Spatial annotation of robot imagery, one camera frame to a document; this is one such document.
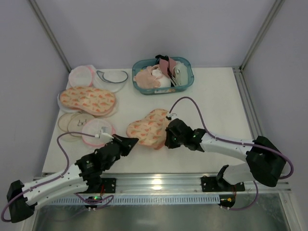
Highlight floral mesh laundry bag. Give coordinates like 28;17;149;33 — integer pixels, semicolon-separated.
126;109;170;150

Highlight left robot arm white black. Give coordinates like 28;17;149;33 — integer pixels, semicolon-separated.
1;134;139;223

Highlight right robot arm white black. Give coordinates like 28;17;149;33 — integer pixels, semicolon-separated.
165;118;287;191

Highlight pink rim round mesh bag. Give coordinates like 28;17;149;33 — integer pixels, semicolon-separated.
81;118;115;148

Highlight stacked floral laundry bags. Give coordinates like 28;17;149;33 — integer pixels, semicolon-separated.
59;86;116;116

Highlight grey white bra in basket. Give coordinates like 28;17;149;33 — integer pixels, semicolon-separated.
171;61;188;86

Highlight pink bra in basket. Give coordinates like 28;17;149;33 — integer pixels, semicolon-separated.
133;65;161;89

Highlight white pink round mesh bag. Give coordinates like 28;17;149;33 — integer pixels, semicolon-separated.
68;65;96;87

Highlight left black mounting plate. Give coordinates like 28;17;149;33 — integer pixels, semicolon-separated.
99;178;116;194

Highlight black mounting plate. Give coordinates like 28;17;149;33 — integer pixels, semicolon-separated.
99;178;116;194
200;176;245;192

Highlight beige round mesh bags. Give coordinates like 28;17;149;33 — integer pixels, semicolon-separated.
57;112;94;134

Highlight left base connector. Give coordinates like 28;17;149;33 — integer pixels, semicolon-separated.
85;196;103;211

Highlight base connector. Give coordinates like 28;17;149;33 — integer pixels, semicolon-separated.
85;196;103;211
218;195;236;210

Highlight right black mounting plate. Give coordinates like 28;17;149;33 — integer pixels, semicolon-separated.
200;176;245;192

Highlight teal plastic basket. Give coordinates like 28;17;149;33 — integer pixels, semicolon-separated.
132;57;194;95

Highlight right base connector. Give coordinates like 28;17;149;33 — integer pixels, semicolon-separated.
218;195;236;210

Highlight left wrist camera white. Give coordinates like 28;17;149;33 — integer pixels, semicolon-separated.
94;127;113;141

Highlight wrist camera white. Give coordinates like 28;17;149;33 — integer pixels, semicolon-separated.
166;113;178;121
94;127;113;141

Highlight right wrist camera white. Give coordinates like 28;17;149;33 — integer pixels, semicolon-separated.
166;113;178;121

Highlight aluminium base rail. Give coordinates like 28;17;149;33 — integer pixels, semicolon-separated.
102;173;292;195

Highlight mauve bra with black straps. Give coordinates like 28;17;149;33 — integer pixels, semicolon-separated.
155;55;177;79

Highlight slotted cable duct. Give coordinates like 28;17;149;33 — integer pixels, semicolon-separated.
48;194;220;205

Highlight left frame post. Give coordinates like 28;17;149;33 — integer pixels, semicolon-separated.
27;0;72;72

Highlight frame post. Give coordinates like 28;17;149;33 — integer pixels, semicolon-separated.
239;0;285;72
27;0;72;72

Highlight right frame post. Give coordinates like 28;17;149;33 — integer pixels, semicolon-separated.
239;0;285;72

